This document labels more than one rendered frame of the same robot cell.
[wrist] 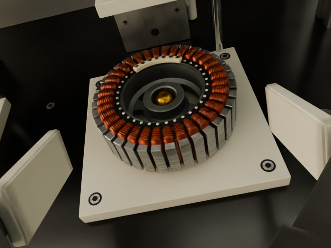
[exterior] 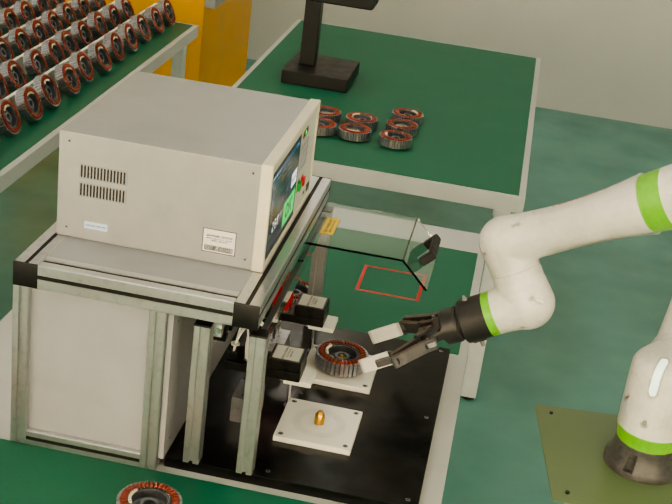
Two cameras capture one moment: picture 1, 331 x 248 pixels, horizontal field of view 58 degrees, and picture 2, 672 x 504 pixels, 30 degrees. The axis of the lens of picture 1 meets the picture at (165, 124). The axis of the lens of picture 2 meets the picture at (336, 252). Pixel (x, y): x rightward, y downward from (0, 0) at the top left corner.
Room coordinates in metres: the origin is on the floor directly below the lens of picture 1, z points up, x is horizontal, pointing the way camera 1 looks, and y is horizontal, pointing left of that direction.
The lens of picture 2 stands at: (0.17, 2.34, 2.06)
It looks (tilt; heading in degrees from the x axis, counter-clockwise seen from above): 23 degrees down; 271
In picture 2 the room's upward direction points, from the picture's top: 7 degrees clockwise
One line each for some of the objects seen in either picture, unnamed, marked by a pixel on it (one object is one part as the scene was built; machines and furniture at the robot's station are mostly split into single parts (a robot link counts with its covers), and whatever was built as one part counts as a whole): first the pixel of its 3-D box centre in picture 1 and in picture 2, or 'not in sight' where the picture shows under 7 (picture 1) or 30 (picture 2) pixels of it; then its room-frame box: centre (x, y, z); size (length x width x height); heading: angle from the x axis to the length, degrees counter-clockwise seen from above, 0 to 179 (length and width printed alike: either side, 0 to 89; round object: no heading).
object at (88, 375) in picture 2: not in sight; (88, 375); (0.61, 0.40, 0.91); 0.28 x 0.03 x 0.32; 174
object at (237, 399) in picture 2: not in sight; (247, 401); (0.34, 0.22, 0.80); 0.08 x 0.05 x 0.06; 84
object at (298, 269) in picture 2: not in sight; (295, 275); (0.28, 0.10, 1.03); 0.62 x 0.01 x 0.03; 84
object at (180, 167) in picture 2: not in sight; (195, 163); (0.50, 0.07, 1.22); 0.44 x 0.39 x 0.20; 84
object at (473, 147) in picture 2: not in sight; (376, 183); (0.13, -2.27, 0.38); 1.85 x 1.10 x 0.75; 84
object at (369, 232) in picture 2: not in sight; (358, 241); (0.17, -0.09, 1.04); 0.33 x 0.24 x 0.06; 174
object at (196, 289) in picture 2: not in sight; (189, 225); (0.50, 0.08, 1.09); 0.68 x 0.44 x 0.05; 84
